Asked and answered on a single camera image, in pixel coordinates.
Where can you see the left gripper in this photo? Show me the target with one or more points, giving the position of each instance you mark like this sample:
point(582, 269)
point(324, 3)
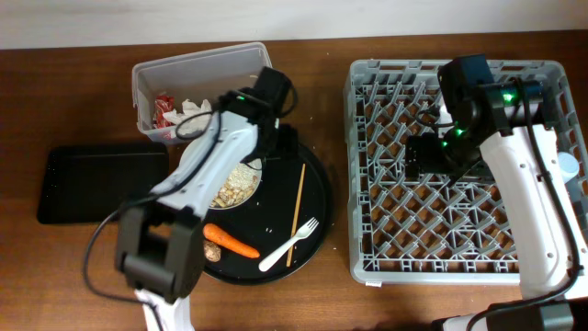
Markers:
point(288, 144)

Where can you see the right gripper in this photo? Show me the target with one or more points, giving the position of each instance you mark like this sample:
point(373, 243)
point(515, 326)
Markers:
point(424, 144)

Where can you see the grey plate with food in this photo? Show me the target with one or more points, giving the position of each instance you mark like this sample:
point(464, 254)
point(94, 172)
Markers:
point(239, 187)

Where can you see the wooden chopstick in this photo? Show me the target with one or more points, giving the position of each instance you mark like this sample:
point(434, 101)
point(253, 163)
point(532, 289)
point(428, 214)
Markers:
point(294, 226)

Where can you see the white paper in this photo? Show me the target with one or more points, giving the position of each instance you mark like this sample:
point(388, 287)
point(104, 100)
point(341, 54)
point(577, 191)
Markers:
point(192, 120)

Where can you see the white plastic fork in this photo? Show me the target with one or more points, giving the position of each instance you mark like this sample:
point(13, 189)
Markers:
point(302, 233)

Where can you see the orange carrot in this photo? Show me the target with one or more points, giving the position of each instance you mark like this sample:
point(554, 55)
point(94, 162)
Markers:
point(218, 236)

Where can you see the red candy wrapper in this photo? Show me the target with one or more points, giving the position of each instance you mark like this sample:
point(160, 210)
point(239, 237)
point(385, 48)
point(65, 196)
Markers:
point(162, 104)

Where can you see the brown mushroom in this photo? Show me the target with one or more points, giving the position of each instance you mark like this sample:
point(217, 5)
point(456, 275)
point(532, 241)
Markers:
point(212, 251)

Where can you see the light blue cup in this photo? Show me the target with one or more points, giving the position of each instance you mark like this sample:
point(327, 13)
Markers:
point(569, 166)

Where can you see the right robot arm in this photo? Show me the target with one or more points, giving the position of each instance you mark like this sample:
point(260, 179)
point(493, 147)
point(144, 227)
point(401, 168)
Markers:
point(511, 127)

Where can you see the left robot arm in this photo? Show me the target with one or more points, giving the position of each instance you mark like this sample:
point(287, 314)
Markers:
point(160, 241)

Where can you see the grey dishwasher rack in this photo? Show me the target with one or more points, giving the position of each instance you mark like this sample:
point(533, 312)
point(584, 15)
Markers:
point(404, 226)

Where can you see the round black tray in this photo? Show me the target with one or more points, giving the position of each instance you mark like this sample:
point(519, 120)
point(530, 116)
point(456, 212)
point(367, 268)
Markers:
point(264, 221)

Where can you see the clear plastic bin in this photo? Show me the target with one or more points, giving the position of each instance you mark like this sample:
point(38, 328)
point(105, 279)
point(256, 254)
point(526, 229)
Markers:
point(196, 76)

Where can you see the black rectangular tray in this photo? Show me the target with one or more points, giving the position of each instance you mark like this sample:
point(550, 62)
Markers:
point(85, 183)

